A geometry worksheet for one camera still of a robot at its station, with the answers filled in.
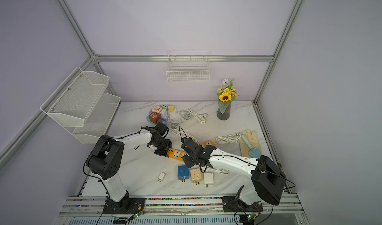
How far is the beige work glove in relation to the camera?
95 cm

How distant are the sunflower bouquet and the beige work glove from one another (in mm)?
251

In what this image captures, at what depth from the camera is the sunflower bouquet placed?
0.90m
